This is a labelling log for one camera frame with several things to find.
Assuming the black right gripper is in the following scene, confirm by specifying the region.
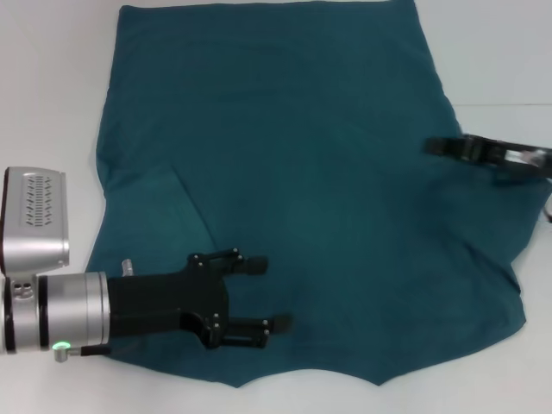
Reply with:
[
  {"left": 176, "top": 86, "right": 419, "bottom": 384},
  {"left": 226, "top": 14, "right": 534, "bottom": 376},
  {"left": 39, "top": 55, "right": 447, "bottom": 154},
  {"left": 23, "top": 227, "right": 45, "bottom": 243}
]
[{"left": 422, "top": 134, "right": 552, "bottom": 187}]

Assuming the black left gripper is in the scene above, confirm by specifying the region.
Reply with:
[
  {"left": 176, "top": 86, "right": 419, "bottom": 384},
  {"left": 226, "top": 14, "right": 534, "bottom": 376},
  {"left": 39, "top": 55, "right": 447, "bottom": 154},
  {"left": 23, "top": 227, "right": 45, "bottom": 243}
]
[{"left": 107, "top": 248, "right": 295, "bottom": 349}]

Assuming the teal blue t-shirt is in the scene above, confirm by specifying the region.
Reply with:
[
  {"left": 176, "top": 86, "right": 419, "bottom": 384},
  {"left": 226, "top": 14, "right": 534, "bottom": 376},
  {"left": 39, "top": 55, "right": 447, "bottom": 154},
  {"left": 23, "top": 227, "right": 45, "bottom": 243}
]
[{"left": 85, "top": 0, "right": 552, "bottom": 377}]

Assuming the left gripper cable with plugs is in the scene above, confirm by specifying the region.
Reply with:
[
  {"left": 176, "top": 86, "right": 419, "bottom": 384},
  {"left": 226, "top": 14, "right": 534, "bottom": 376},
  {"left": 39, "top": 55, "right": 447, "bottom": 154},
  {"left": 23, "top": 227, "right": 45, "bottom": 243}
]
[{"left": 51, "top": 258, "right": 135, "bottom": 363}]

